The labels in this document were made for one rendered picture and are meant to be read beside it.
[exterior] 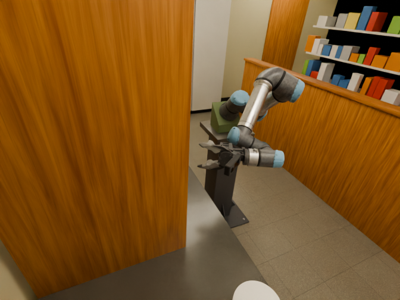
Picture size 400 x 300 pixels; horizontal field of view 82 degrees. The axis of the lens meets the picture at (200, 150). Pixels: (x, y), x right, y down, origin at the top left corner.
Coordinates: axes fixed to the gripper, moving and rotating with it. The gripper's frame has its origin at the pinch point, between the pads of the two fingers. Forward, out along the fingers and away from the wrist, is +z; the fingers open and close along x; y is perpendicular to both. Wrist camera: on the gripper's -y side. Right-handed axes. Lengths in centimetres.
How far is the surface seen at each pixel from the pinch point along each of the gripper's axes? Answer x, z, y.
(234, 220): -118, -37, 73
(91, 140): 26, 25, -36
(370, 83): -3, -170, 164
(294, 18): 45, -170, 464
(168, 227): -12.0, 8.8, -27.7
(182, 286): -26.2, 2.5, -39.7
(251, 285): -11, -17, -46
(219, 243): -26.1, -10.3, -22.3
